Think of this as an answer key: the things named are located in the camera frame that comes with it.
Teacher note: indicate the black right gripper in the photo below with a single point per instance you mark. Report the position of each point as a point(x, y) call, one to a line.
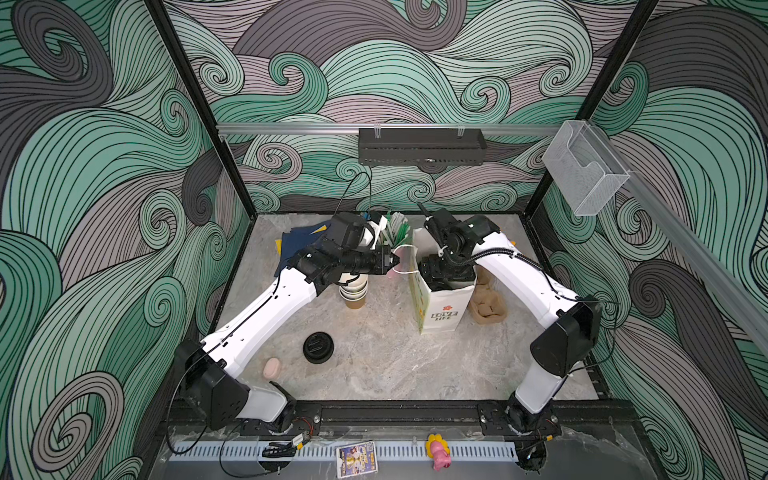
point(431, 268)

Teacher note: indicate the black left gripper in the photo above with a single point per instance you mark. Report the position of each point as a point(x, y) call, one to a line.
point(381, 267)

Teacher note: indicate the white paper takeout bag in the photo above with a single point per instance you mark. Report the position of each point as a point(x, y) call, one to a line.
point(435, 311)

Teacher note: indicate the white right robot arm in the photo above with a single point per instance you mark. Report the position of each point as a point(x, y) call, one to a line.
point(571, 323)

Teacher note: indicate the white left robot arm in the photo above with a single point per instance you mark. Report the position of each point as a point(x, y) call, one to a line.
point(211, 368)

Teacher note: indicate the stack of paper cups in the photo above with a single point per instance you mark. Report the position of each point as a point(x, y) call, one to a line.
point(353, 289)

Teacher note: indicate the pink cup holder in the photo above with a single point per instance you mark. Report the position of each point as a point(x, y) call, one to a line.
point(391, 273)

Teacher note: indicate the brown pulp cup carrier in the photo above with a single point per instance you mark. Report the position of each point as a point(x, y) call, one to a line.
point(486, 306)

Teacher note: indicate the green white wrapped straws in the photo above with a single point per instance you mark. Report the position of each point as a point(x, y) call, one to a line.
point(397, 231)

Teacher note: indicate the dark blue napkin stack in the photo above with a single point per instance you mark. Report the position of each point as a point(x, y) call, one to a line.
point(286, 255)

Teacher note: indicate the stack of black lids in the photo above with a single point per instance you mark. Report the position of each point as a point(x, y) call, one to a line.
point(318, 348)

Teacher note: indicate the pink figurine toy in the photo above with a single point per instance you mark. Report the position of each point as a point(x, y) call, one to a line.
point(438, 451)

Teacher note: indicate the colourful picture card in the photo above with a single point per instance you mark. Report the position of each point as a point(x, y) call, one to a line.
point(356, 459)

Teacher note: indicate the black wall shelf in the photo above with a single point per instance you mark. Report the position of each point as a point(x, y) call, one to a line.
point(408, 146)

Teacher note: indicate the clear plastic wall holder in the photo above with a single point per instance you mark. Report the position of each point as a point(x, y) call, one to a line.
point(587, 169)

